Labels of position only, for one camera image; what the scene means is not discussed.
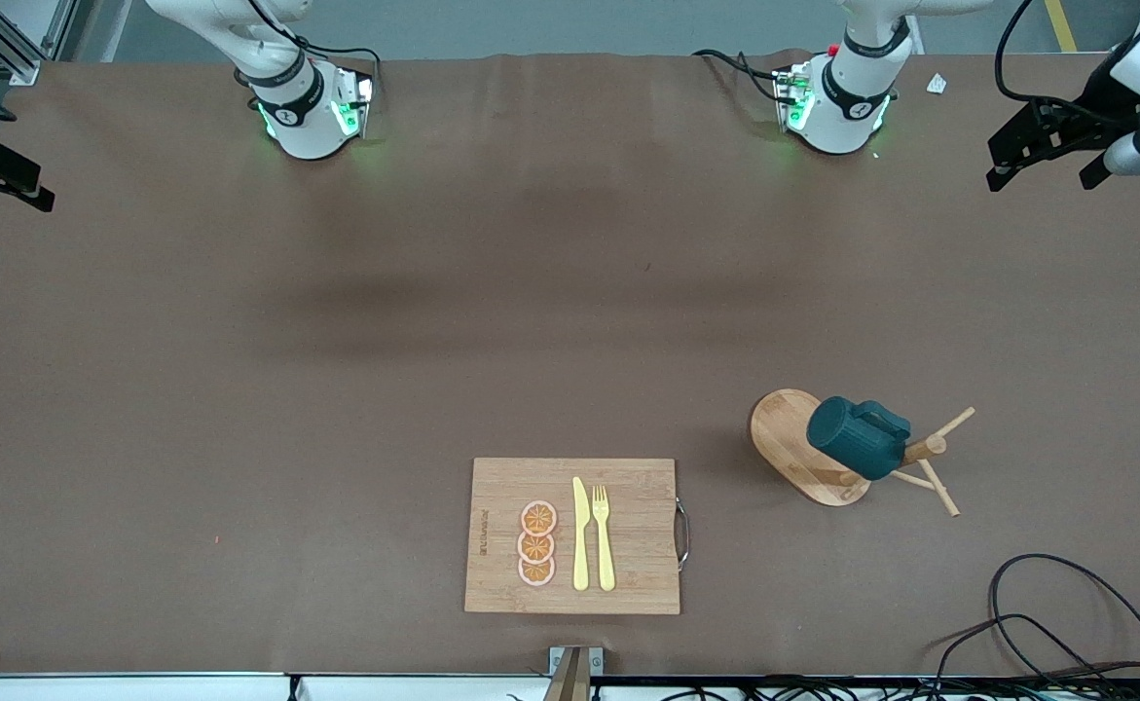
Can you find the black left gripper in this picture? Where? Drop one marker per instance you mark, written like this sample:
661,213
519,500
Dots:
1079,122

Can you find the dark green cup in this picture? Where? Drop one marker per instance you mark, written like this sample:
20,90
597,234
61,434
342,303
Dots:
857,438

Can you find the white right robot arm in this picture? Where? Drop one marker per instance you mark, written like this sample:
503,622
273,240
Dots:
297,107

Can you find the small white paper scrap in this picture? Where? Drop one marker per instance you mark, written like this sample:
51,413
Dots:
937,84

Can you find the wooden mug tree stand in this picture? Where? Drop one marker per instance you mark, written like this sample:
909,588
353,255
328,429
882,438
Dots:
786,438

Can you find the wooden cutting board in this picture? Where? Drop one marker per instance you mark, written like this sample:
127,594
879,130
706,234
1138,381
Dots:
628,535

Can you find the yellow plastic fork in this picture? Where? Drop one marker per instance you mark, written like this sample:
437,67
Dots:
604,545

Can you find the yellow plastic knife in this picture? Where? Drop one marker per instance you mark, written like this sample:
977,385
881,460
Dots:
580,545

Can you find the orange slice toy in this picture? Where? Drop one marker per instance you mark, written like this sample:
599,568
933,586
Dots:
538,518

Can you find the white table edge rail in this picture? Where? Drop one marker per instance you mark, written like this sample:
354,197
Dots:
141,686

